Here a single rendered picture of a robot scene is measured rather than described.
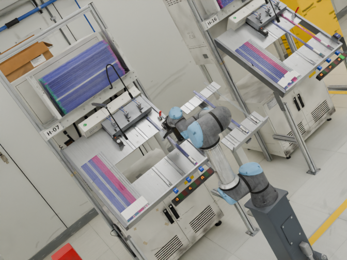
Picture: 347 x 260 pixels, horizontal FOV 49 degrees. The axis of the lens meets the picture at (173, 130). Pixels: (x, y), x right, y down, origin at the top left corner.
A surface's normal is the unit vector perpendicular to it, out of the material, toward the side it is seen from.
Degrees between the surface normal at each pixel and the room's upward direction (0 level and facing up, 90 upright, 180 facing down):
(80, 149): 43
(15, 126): 90
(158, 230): 90
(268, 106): 90
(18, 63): 80
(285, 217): 90
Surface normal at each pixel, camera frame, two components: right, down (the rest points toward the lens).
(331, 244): -0.48, -0.81
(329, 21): 0.47, 0.11
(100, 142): -0.04, -0.52
